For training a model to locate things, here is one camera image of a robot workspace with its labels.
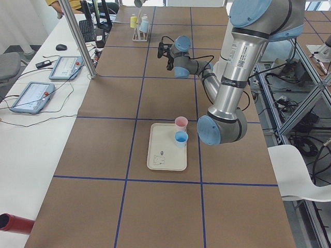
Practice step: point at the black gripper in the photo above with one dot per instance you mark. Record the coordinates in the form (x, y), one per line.
(169, 63)

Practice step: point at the blue cup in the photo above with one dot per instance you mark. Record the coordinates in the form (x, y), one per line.
(144, 26)
(181, 138)

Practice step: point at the yellow plastic cup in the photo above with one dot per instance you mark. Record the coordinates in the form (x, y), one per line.
(133, 21)

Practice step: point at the grey plastic cup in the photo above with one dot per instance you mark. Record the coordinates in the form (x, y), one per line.
(139, 3)

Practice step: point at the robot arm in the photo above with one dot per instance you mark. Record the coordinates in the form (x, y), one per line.
(252, 25)

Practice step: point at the pink plastic cup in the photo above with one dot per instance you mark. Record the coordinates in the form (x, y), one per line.
(181, 123)

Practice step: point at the blue cup by pink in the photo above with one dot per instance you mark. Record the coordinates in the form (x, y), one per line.
(181, 138)

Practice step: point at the black monitor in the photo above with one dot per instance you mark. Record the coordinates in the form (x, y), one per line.
(103, 20)

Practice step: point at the black keyboard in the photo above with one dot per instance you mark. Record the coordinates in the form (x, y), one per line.
(87, 30)

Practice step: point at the cream plastic tray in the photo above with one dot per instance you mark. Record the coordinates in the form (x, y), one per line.
(163, 154)

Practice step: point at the blue teach pendant far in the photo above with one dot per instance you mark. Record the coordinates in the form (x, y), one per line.
(66, 68)

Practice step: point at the blue teach pendant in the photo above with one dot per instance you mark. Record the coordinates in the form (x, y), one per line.
(33, 98)
(66, 68)

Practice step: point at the black computer mouse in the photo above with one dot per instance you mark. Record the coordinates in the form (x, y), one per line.
(61, 47)

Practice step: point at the black power adapter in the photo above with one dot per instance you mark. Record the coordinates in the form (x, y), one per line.
(43, 64)

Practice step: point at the blue teach pendant near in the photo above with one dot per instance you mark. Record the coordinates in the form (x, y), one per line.
(33, 98)

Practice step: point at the grey office chair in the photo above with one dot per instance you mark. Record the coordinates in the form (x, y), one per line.
(10, 65)

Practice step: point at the white chair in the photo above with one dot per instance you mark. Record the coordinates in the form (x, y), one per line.
(292, 176)

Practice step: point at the red cylinder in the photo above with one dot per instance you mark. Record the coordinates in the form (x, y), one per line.
(16, 224)

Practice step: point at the white wire cup rack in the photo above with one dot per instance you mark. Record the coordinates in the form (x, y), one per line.
(137, 35)

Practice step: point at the grey aluminium post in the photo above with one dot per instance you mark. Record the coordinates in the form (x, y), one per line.
(74, 28)

